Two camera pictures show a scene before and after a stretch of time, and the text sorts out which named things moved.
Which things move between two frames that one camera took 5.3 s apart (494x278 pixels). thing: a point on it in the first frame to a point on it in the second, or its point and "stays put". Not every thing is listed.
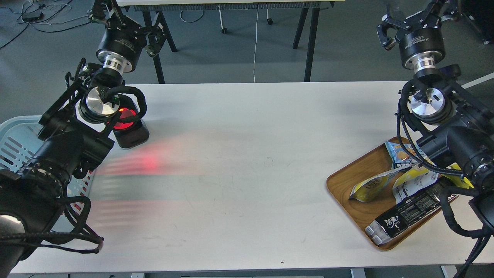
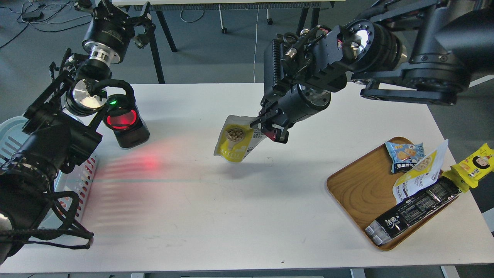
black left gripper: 123,41 to 110,30
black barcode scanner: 129,129 stays put
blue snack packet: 400,158 stays put
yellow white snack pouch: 369,189 to 237,139
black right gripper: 422,48 to 293,102
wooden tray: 340,182 stays put
